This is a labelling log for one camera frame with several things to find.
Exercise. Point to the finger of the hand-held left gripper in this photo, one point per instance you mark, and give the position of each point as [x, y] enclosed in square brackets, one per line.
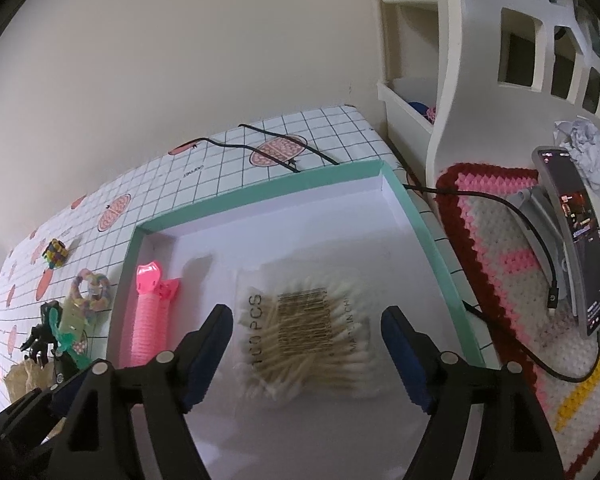
[62, 392]

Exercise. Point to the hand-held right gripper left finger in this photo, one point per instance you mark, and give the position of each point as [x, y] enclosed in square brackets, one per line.
[207, 355]

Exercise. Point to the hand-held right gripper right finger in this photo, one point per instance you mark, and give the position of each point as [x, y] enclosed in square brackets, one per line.
[405, 360]

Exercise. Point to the cream hair claw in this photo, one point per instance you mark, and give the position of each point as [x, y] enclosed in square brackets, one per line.
[72, 317]

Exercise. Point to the cotton swab pack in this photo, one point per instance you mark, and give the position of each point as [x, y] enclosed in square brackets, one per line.
[305, 340]

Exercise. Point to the pastel scrunchie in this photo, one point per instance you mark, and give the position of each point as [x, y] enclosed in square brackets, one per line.
[97, 291]

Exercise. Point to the white box with teal rim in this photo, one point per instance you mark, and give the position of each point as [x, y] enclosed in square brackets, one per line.
[300, 230]

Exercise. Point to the beige hair accessory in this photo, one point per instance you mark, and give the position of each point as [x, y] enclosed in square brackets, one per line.
[17, 380]

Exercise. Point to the black toy figure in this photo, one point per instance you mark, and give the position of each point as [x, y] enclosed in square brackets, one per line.
[39, 337]

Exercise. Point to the pink hair clip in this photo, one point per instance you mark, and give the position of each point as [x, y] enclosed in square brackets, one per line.
[150, 310]

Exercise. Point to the red pink crochet mat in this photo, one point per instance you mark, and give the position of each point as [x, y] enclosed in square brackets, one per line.
[510, 290]

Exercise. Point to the pomegranate print grid tablecloth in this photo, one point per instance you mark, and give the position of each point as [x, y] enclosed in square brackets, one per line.
[205, 195]

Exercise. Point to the grey phone stand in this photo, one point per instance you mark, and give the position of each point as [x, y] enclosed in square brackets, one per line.
[535, 210]

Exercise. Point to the smartphone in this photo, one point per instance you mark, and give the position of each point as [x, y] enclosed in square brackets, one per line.
[580, 260]

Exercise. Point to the small blue item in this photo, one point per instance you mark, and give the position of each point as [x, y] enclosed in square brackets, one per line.
[420, 107]

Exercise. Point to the crumpled white paper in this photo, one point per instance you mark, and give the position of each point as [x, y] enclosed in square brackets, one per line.
[582, 147]

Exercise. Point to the white shelf organizer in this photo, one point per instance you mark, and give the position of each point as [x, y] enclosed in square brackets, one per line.
[475, 60]

